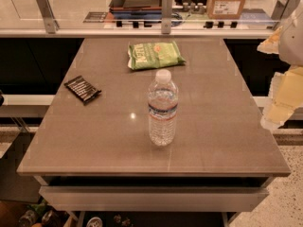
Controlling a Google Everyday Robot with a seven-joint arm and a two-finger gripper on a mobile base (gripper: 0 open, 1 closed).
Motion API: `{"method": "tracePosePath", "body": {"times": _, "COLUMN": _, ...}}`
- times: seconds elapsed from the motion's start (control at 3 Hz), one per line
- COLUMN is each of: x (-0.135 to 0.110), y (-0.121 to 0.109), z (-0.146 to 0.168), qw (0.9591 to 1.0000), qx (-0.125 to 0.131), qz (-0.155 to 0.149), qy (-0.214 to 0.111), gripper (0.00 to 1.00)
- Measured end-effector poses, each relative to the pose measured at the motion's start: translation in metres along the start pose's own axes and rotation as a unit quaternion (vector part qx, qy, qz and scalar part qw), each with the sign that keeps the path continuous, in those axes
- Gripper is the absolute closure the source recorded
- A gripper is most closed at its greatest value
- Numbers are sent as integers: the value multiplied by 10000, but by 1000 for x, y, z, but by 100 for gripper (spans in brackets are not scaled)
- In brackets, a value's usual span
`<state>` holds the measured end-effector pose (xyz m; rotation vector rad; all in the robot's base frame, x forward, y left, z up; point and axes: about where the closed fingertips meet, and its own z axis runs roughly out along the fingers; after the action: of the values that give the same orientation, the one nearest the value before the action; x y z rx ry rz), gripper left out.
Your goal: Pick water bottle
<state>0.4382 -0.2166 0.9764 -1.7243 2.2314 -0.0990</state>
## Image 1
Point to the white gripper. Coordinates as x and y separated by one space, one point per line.
293 38

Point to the clear plastic water bottle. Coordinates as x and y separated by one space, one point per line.
163 103

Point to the cardboard box with label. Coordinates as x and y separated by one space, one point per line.
224 9

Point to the green chip bag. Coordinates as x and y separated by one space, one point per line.
154 55

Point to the stacked trays behind glass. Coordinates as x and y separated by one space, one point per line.
136 10

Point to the white table drawer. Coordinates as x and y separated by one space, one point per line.
154 199

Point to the black striped snack packet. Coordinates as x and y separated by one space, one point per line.
82 89

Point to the right metal glass bracket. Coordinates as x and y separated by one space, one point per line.
282 11

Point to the metal glass bracket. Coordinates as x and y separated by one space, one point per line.
166 16
51 25
282 11

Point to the middle metal glass bracket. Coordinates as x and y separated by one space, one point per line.
166 16

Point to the left metal glass bracket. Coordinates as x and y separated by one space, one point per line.
51 25

